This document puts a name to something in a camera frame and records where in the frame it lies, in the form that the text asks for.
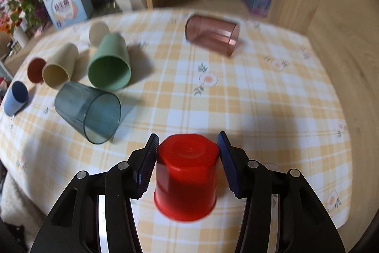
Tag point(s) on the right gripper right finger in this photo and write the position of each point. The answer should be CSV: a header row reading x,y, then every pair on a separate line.
x,y
304,224

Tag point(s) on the blue plastic cup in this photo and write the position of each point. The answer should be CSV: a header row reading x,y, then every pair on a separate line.
x,y
15,98

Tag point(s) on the yellow plaid tablecloth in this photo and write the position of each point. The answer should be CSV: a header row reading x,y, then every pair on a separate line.
x,y
272,97

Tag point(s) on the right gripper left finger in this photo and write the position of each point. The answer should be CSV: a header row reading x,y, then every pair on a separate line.
x,y
73,223

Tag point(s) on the transparent brown cup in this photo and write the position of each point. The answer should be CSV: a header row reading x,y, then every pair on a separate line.
x,y
213,33

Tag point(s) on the pink plastic cup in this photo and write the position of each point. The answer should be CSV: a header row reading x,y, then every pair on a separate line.
x,y
34,71

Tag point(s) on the transparent teal cup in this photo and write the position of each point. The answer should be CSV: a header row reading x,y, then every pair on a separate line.
x,y
93,113

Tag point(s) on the beige plastic cup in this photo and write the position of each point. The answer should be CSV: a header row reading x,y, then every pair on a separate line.
x,y
60,67

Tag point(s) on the white plastic cup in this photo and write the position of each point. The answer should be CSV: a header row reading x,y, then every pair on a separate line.
x,y
96,33

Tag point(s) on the red plastic cup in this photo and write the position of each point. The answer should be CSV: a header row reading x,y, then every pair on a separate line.
x,y
186,177

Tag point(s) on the green plastic cup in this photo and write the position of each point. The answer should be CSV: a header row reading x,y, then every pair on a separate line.
x,y
110,67

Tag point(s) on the light blue product box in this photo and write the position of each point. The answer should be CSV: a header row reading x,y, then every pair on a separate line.
x,y
64,13

